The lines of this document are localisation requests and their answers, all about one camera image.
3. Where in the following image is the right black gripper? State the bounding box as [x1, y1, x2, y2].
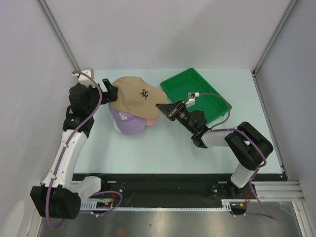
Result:
[157, 99, 196, 133]

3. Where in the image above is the pink LA cap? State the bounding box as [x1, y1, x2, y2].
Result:
[146, 116, 159, 126]

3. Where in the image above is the tan cap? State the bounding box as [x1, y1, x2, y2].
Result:
[111, 76, 167, 119]

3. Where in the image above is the white NY cap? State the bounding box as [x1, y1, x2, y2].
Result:
[113, 120, 121, 133]

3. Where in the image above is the purple cap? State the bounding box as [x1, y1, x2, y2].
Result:
[108, 104, 146, 135]

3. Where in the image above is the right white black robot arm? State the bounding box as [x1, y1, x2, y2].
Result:
[156, 100, 274, 198]

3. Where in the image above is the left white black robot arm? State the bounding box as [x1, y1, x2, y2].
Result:
[30, 79, 118, 220]

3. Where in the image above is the green plastic tray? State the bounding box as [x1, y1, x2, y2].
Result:
[159, 67, 233, 126]

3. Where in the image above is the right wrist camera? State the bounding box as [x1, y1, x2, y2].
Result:
[185, 92, 200, 108]

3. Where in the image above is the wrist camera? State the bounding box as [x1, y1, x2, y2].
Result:
[185, 92, 200, 108]
[72, 68, 95, 88]

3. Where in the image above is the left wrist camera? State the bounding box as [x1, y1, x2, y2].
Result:
[72, 68, 95, 88]

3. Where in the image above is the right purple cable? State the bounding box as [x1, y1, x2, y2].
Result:
[198, 92, 267, 183]

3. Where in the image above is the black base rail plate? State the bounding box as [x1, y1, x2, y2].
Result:
[71, 173, 289, 208]

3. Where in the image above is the left aluminium corner post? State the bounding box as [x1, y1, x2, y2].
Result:
[36, 0, 80, 71]

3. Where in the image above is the aluminium corner post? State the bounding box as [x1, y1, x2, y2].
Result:
[36, 0, 80, 71]
[252, 0, 300, 75]

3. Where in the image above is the white cable duct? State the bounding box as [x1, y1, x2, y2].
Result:
[80, 199, 247, 215]

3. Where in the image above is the aluminium frame beam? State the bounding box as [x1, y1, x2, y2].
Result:
[34, 180, 303, 201]

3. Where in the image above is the right aluminium corner post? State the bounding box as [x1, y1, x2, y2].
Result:
[252, 0, 300, 75]

